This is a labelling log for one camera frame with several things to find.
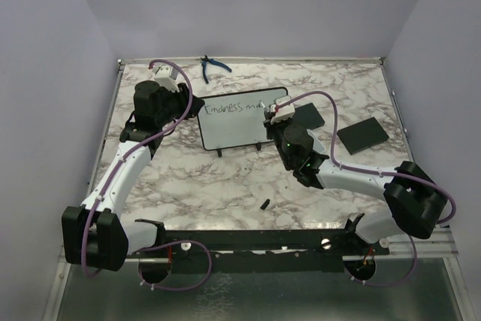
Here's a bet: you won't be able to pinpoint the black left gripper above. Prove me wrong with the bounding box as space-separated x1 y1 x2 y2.
156 83 205 126

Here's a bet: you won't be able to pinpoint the black rectangular eraser block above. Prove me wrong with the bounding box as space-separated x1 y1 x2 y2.
292 103 325 130

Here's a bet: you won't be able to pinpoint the black framed whiteboard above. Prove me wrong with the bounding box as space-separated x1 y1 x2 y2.
198 87 288 151

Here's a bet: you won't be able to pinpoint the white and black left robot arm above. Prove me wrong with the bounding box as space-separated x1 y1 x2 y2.
62 79 204 271

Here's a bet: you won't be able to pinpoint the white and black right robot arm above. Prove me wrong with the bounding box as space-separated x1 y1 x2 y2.
263 120 448 254

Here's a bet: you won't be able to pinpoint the black marker cap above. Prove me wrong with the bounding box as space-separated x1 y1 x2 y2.
260 198 271 210

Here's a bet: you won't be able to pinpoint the black flat pad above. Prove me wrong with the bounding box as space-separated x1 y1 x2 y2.
337 117 389 155

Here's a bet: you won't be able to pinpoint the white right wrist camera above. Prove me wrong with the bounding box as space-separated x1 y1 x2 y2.
268 95 295 124

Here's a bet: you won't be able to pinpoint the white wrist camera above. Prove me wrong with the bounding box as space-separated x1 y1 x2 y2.
268 95 295 124
150 64 179 92

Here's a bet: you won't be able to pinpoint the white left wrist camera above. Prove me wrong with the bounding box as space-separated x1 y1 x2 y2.
150 64 179 92

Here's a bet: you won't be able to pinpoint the blue handled pliers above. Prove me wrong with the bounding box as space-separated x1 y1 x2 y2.
199 54 233 85

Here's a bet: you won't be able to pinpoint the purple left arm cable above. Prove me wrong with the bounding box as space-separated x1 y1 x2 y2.
81 58 213 293

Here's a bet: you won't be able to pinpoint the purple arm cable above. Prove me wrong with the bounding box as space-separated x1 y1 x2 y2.
81 58 213 293
281 89 459 288

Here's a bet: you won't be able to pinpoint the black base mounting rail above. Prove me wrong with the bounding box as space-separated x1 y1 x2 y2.
123 215 392 275

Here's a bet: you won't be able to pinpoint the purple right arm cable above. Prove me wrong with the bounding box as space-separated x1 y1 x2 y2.
281 89 459 288

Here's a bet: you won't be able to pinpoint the aluminium frame profile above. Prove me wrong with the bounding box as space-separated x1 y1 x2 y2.
386 227 459 259

